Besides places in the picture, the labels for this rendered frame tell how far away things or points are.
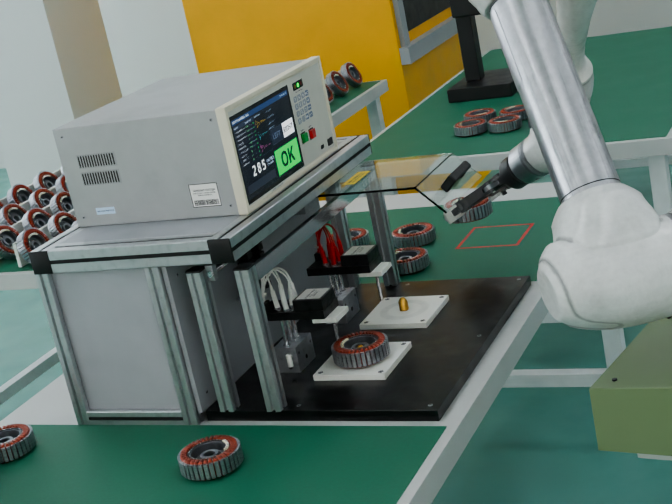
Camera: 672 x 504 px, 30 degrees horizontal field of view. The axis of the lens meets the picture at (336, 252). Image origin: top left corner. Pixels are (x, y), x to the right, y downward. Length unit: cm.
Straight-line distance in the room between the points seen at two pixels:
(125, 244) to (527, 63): 80
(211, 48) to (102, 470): 428
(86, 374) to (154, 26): 637
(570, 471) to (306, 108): 143
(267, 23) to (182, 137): 391
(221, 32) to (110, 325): 405
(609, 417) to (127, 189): 102
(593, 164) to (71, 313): 105
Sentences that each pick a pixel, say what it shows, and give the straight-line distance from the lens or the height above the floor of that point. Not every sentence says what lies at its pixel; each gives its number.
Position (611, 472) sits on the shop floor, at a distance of 352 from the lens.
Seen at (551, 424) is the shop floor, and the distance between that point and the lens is 382.
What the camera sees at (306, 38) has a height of 91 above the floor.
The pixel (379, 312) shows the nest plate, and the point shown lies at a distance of 266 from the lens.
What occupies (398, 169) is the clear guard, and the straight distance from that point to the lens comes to 264.
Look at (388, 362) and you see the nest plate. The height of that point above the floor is 78.
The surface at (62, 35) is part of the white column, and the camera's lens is 635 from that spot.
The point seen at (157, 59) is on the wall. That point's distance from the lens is 880.
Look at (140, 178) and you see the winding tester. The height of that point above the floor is 120.
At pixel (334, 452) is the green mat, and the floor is 75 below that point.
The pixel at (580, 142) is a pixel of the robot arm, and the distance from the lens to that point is 202.
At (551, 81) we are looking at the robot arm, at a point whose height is 130.
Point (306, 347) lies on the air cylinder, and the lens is 250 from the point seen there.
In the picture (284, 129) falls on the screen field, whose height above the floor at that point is 122.
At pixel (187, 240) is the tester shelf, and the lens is 225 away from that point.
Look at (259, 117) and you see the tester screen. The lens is 240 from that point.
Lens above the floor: 170
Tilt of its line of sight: 17 degrees down
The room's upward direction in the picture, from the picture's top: 12 degrees counter-clockwise
